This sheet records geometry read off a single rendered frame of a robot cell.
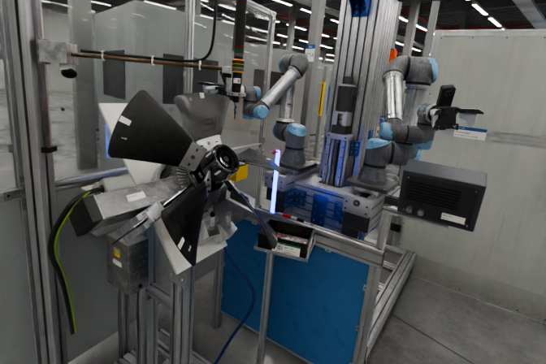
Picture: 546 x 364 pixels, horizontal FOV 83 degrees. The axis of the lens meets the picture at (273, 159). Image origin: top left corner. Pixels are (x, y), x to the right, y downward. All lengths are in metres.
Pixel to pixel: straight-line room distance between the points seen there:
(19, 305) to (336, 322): 1.39
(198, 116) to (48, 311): 1.01
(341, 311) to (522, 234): 1.65
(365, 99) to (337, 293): 1.03
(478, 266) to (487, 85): 1.35
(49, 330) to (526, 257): 2.89
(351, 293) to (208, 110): 1.02
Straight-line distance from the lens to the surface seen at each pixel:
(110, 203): 1.01
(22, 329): 1.87
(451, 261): 2.97
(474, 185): 1.23
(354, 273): 1.52
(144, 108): 1.04
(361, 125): 1.86
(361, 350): 1.69
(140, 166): 1.25
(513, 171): 2.76
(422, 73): 1.67
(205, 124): 1.22
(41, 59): 1.35
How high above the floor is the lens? 1.48
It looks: 13 degrees down
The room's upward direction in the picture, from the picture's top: 5 degrees clockwise
